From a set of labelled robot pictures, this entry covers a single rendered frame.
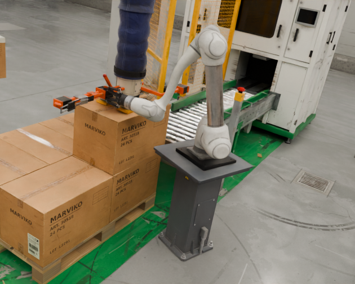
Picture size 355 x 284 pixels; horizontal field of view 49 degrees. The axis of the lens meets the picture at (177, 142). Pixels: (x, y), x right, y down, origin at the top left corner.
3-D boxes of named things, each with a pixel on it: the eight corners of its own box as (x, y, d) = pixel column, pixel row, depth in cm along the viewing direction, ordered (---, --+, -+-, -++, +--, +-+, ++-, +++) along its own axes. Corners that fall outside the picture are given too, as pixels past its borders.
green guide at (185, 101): (229, 83, 527) (230, 77, 523) (235, 85, 523) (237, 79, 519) (164, 108, 398) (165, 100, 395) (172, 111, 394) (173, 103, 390)
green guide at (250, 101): (265, 94, 504) (267, 88, 501) (273, 97, 500) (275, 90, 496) (209, 124, 376) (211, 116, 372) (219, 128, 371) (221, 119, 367)
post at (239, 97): (216, 187, 378) (238, 91, 337) (222, 190, 376) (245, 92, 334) (213, 190, 373) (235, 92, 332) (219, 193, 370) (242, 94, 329)
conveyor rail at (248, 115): (269, 107, 507) (272, 93, 499) (272, 108, 505) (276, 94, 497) (176, 165, 321) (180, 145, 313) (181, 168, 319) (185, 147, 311)
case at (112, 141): (126, 133, 330) (131, 89, 313) (163, 150, 311) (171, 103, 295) (72, 154, 282) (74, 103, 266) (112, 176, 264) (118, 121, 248)
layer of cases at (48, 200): (71, 151, 371) (72, 112, 355) (155, 191, 329) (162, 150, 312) (-54, 201, 275) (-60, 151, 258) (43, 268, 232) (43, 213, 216)
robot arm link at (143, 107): (127, 110, 238) (137, 115, 250) (147, 117, 231) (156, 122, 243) (133, 93, 238) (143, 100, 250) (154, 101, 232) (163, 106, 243)
